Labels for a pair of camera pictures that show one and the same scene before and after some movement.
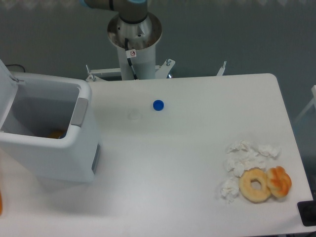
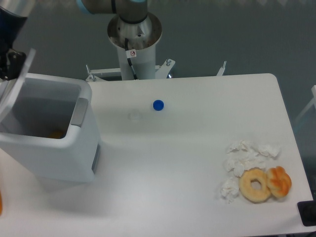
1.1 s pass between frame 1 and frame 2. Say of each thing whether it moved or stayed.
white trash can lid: moved
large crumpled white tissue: stayed
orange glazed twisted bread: stayed
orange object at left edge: stayed
